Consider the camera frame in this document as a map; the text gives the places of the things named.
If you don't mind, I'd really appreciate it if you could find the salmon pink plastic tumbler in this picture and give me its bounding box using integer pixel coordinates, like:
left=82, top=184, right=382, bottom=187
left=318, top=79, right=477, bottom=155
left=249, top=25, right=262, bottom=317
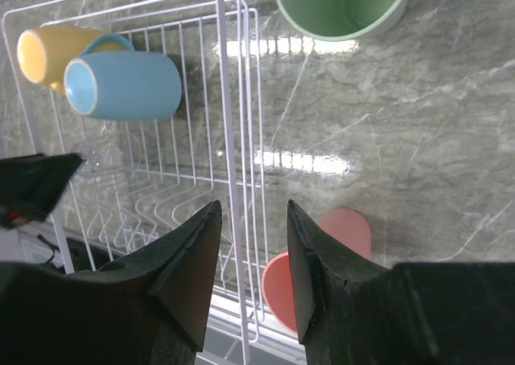
left=262, top=207, right=372, bottom=333

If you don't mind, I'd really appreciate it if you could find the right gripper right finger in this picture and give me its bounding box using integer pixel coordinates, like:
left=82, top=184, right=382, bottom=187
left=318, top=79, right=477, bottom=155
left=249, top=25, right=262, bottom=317
left=287, top=202, right=514, bottom=364

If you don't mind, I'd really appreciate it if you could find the white wire dish rack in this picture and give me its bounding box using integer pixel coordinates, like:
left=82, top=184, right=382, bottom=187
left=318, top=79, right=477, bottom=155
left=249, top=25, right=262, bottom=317
left=1, top=0, right=269, bottom=364

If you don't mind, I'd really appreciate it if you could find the clear faceted drinking glass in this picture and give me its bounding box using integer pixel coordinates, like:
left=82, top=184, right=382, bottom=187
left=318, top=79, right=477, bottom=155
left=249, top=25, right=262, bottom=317
left=72, top=137, right=123, bottom=178

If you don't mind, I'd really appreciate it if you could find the yellow ceramic mug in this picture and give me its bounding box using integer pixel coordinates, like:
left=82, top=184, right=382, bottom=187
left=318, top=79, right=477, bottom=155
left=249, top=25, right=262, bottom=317
left=16, top=25, right=106, bottom=95

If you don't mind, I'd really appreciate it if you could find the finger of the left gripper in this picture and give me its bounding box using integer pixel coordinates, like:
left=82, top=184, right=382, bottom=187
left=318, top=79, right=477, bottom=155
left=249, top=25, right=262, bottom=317
left=1, top=153, right=84, bottom=230

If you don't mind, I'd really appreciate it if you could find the light blue ceramic mug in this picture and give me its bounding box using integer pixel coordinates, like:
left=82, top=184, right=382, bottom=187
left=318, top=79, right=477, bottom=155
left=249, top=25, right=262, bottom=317
left=64, top=33, right=182, bottom=121

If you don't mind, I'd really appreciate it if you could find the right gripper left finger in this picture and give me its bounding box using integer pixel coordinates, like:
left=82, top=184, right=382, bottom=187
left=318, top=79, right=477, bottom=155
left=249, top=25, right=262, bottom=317
left=1, top=201, right=222, bottom=364

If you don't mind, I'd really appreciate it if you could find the green plastic tumbler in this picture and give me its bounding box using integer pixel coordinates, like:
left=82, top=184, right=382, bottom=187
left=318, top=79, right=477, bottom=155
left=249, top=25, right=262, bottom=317
left=276, top=0, right=408, bottom=42

